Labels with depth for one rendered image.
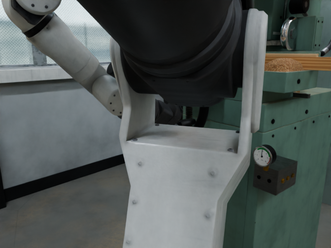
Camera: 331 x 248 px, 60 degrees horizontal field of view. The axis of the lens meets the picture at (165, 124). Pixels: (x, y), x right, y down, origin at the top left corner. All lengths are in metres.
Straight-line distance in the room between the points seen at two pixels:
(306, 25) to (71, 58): 0.88
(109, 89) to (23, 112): 1.48
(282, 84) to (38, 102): 1.62
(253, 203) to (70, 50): 0.75
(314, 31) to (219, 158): 0.94
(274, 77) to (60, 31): 0.60
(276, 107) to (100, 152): 1.70
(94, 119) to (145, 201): 1.99
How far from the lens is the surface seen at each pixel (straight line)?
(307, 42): 1.21
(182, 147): 0.33
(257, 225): 1.09
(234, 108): 0.99
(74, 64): 0.60
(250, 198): 1.04
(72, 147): 2.27
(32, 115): 2.10
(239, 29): 0.30
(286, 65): 0.92
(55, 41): 0.58
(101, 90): 0.65
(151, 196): 0.34
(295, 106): 1.10
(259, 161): 0.90
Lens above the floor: 0.96
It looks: 14 degrees down
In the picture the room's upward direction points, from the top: straight up
